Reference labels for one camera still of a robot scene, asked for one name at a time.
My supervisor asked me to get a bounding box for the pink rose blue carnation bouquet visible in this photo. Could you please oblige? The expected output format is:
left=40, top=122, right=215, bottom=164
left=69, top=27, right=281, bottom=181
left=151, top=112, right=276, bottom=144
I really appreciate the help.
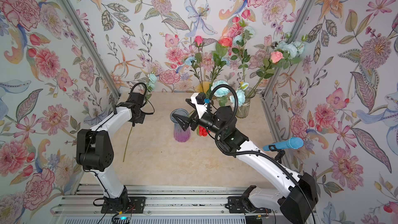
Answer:
left=184, top=36, right=233, bottom=87

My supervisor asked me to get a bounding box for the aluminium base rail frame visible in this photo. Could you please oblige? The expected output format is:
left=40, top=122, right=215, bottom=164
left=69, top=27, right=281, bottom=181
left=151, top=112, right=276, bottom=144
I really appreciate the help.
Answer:
left=51, top=184, right=289, bottom=224

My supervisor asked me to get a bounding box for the pink and blue rose bouquet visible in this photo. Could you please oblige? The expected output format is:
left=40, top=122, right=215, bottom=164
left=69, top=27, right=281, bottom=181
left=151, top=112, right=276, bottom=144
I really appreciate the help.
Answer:
left=226, top=17, right=309, bottom=97

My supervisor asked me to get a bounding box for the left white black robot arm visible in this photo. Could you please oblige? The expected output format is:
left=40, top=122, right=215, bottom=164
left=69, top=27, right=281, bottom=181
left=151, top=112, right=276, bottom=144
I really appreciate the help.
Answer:
left=76, top=83, right=152, bottom=213

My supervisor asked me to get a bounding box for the right aluminium corner post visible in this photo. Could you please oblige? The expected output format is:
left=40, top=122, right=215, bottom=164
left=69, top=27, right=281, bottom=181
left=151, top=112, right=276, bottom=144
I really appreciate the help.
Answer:
left=261, top=0, right=327, bottom=99

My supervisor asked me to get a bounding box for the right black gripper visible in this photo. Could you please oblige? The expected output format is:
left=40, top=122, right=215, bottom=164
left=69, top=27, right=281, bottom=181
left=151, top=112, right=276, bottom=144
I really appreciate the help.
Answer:
left=177, top=100, right=229, bottom=141

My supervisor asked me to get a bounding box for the blue purple glass vase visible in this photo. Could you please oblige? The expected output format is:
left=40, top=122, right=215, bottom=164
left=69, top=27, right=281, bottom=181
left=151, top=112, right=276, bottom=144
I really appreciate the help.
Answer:
left=170, top=108, right=191, bottom=143

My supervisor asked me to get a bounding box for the light blue rose stem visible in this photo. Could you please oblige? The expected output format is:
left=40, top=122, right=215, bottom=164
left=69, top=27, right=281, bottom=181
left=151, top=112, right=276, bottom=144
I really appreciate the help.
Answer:
left=210, top=80, right=249, bottom=106

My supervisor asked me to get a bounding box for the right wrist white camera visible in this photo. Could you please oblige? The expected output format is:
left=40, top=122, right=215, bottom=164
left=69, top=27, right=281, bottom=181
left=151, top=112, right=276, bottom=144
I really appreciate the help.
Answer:
left=186, top=92, right=213, bottom=120

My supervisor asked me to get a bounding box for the red rose stem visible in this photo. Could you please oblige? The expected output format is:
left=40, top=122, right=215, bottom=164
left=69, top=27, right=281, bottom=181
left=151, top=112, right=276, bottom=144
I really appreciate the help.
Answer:
left=197, top=125, right=208, bottom=137

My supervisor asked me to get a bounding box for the yellow ruffled glass vase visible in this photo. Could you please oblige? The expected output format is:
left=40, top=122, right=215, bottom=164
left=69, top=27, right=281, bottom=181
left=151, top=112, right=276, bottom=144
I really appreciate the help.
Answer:
left=194, top=82, right=210, bottom=94

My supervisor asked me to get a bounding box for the clear ribbed glass vase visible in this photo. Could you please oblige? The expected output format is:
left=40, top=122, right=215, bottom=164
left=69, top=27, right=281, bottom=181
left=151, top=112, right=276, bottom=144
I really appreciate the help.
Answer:
left=236, top=87, right=256, bottom=118

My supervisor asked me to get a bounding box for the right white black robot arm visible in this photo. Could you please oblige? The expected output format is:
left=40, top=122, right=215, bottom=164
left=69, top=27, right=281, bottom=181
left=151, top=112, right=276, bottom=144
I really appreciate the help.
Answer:
left=171, top=84, right=318, bottom=224

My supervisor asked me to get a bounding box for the aluminium corner post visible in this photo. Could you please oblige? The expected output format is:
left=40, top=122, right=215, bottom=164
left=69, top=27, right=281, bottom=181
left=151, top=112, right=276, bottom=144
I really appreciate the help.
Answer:
left=261, top=0, right=327, bottom=99
left=58, top=0, right=121, bottom=99

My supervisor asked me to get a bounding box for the left aluminium corner post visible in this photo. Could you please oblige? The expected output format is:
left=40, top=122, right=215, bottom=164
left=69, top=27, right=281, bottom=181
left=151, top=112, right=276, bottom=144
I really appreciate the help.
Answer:
left=58, top=0, right=121, bottom=99

